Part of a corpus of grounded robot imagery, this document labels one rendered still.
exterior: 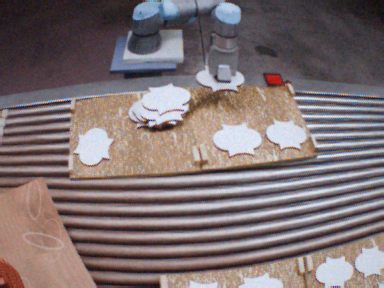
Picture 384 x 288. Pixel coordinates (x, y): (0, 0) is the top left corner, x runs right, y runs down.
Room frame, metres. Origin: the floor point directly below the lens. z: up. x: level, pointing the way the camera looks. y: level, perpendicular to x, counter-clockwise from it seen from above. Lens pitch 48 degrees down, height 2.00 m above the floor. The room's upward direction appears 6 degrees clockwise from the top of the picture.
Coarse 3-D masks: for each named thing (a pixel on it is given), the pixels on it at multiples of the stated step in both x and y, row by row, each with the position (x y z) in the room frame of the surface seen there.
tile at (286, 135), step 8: (272, 128) 1.06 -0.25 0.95; (280, 128) 1.06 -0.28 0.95; (288, 128) 1.07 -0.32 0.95; (296, 128) 1.07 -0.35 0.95; (272, 136) 1.02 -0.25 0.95; (280, 136) 1.02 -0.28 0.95; (288, 136) 1.03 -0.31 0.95; (296, 136) 1.03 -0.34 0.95; (304, 136) 1.04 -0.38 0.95; (280, 144) 0.99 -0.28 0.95; (288, 144) 0.99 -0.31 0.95; (296, 144) 1.00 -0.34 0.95
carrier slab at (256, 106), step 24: (192, 96) 1.17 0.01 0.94; (216, 96) 1.19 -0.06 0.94; (240, 96) 1.20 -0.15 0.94; (264, 96) 1.22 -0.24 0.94; (288, 96) 1.25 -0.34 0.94; (192, 120) 1.06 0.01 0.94; (216, 120) 1.07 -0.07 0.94; (240, 120) 1.08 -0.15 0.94; (264, 120) 1.10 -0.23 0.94; (288, 120) 1.12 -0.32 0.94; (264, 144) 0.99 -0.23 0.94; (216, 168) 0.88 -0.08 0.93
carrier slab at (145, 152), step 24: (120, 96) 1.14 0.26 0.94; (72, 120) 1.01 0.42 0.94; (96, 120) 1.02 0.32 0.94; (120, 120) 1.03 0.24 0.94; (72, 144) 0.90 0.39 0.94; (120, 144) 0.93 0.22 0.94; (144, 144) 0.94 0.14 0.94; (168, 144) 0.95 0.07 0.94; (192, 144) 0.96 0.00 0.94; (96, 168) 0.82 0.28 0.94; (120, 168) 0.84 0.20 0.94; (144, 168) 0.85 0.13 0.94; (168, 168) 0.86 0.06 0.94; (192, 168) 0.87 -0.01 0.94
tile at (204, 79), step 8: (200, 72) 1.15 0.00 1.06; (208, 72) 1.16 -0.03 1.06; (200, 80) 1.11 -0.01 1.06; (208, 80) 1.12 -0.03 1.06; (216, 80) 1.12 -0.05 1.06; (232, 80) 1.13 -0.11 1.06; (240, 80) 1.14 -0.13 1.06; (216, 88) 1.08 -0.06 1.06; (224, 88) 1.09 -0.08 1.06; (232, 88) 1.09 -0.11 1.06
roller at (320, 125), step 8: (312, 128) 1.12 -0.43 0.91; (320, 128) 1.13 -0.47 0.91; (328, 128) 1.14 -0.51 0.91; (336, 128) 1.15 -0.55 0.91; (344, 128) 1.15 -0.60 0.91; (352, 128) 1.16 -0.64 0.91; (360, 128) 1.17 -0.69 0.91; (368, 128) 1.18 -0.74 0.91; (376, 128) 1.19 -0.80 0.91; (0, 136) 0.91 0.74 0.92; (8, 136) 0.92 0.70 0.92; (16, 136) 0.92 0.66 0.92; (24, 136) 0.93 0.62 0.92; (32, 136) 0.93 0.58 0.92; (40, 136) 0.94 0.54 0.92; (48, 136) 0.94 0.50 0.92; (56, 136) 0.95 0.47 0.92; (64, 136) 0.95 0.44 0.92; (0, 144) 0.88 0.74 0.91; (8, 144) 0.89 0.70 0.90; (16, 144) 0.90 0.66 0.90
